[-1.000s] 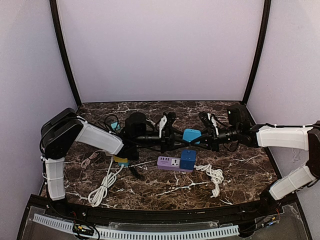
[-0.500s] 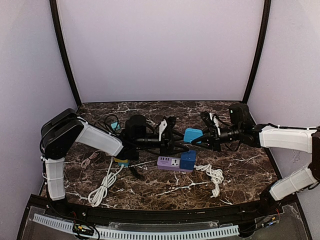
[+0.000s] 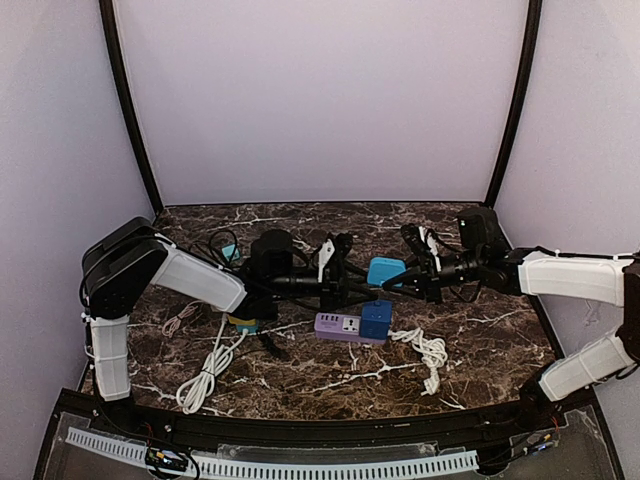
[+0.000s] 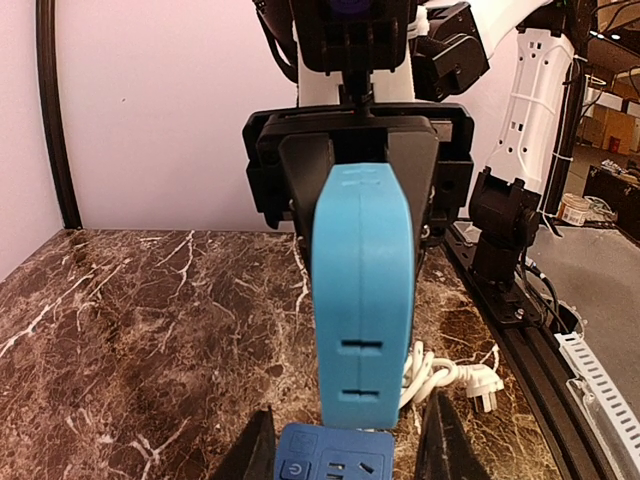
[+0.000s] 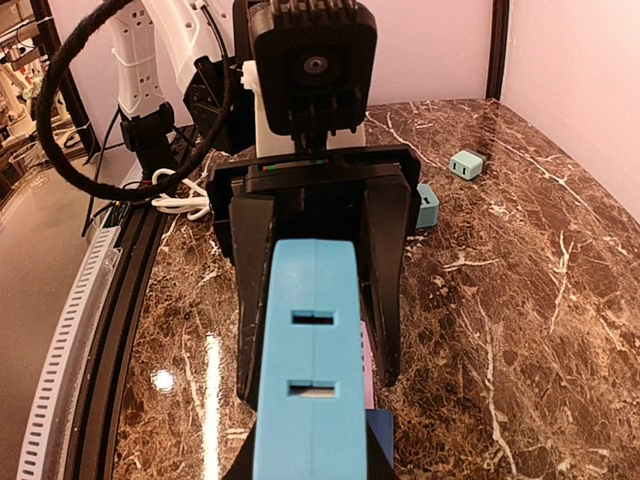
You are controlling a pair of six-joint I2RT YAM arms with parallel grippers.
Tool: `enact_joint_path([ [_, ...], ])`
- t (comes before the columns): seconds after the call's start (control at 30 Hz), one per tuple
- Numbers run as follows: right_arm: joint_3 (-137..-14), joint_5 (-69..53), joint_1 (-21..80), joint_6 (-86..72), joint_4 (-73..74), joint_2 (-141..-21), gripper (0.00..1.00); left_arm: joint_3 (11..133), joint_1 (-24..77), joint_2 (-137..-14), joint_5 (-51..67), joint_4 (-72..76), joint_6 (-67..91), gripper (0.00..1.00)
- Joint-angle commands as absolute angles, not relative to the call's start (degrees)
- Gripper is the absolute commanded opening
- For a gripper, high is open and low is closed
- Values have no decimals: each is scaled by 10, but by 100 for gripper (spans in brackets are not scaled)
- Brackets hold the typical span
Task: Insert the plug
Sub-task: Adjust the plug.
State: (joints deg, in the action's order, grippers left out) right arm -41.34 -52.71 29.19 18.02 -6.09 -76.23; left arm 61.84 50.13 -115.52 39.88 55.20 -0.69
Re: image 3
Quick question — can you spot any pink white charging cable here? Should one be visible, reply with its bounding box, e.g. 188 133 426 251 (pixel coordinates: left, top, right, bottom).
163 302 201 337

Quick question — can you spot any teal power strip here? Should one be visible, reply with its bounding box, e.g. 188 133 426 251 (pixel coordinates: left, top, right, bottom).
236 325 259 334

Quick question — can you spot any black power adapter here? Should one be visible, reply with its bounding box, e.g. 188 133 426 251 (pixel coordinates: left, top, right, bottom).
257 305 285 359

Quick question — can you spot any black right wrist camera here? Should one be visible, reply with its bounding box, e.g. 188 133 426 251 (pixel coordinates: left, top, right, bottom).
456 206 506 250

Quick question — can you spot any black USB cable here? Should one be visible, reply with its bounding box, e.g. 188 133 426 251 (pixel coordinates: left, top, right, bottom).
188 228 241 266

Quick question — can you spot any purple power strip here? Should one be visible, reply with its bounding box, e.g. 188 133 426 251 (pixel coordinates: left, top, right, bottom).
314 313 385 345

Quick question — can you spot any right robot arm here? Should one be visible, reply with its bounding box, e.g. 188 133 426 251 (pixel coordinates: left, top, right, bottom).
382 221 639 405

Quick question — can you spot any white slotted cable duct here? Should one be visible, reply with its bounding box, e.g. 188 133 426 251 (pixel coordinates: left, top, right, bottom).
65 427 478 479

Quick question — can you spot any teal small charger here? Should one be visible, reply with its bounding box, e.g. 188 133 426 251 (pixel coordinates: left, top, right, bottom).
221 244 242 263

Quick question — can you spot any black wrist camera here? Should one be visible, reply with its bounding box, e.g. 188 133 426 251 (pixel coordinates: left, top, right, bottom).
456 206 506 250
249 229 294 278

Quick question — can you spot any blue small charger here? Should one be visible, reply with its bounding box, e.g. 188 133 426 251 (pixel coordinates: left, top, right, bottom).
367 257 406 287

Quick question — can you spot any white power strip cord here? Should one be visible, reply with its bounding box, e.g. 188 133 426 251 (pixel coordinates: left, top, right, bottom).
175 319 251 415

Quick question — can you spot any black frame post right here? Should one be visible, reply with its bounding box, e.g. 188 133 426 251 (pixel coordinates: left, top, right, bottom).
483 0 543 208

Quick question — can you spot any purple strip white cord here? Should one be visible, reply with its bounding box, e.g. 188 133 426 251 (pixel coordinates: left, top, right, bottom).
389 327 449 398

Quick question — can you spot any black frame post left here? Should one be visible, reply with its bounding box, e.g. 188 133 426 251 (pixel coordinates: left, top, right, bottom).
98 0 164 216

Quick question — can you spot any black front rail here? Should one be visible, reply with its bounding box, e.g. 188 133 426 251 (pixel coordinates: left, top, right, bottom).
59 382 596 454

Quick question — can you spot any yellow cube plug adapter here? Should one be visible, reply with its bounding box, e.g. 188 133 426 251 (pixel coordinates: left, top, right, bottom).
227 314 257 327

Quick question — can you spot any black frame post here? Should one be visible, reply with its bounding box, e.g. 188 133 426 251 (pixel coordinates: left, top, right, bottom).
483 0 543 208
98 0 164 216

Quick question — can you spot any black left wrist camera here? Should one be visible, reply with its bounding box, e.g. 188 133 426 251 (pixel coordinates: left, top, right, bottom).
249 229 294 278

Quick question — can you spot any dark blue cube adapter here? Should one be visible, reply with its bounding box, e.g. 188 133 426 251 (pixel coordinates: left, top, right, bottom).
359 300 393 340

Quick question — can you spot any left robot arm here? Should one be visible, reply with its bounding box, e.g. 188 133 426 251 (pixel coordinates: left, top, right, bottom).
79 217 377 402

